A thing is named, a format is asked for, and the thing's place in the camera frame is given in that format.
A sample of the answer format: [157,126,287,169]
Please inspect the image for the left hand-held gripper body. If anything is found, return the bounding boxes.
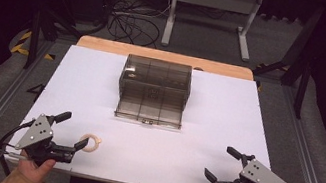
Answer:
[12,109,82,173]

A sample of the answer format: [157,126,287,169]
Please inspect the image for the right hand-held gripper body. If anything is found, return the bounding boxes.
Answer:
[216,149,294,183]

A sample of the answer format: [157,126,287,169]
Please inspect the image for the beige tape ring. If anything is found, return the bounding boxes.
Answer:
[76,131,103,155]

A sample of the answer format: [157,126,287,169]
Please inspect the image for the translucent grey drawer cabinet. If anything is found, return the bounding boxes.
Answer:
[115,52,196,114]

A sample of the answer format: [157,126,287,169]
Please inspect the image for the person's left hand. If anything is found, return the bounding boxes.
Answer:
[14,150,58,183]

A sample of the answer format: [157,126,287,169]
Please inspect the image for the white table cover board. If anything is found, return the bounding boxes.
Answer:
[3,36,300,183]

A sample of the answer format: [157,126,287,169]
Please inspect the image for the yellow black hazard tape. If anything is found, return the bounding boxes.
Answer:
[9,27,60,62]

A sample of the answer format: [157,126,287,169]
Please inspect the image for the black metal stand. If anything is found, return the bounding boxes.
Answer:
[244,0,326,122]
[21,2,87,79]

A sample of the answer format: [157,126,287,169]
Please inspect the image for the left hand-held gripper cable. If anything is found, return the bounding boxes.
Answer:
[0,114,37,163]

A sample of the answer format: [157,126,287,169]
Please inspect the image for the black floor cables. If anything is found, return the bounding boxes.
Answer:
[104,0,172,51]

